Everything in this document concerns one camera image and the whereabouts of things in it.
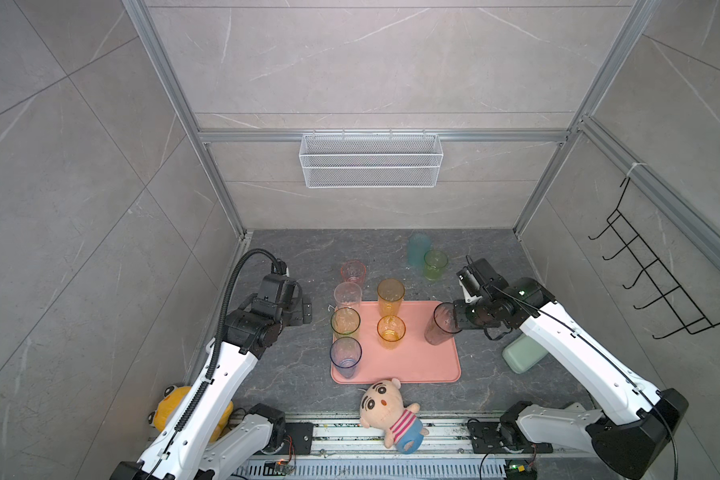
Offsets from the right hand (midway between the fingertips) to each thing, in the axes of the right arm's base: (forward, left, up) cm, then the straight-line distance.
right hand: (459, 314), depth 76 cm
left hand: (+4, +44, +4) cm, 44 cm away
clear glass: (+12, +30, -9) cm, 33 cm away
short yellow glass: (+3, +17, -16) cm, 23 cm away
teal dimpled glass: (+36, +4, -14) cm, 39 cm away
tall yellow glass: (+14, +16, -12) cm, 25 cm away
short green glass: (+30, -1, -16) cm, 34 cm away
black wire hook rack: (-5, -42, +12) cm, 44 cm away
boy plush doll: (-19, +21, -9) cm, 30 cm away
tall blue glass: (-5, +30, -12) cm, 33 cm away
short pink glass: (+26, +28, -15) cm, 41 cm away
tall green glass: (+1, +30, -5) cm, 30 cm away
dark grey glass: (-3, +4, +1) cm, 5 cm away
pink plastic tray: (-5, +10, -19) cm, 22 cm away
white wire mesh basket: (+53, +21, +12) cm, 58 cm away
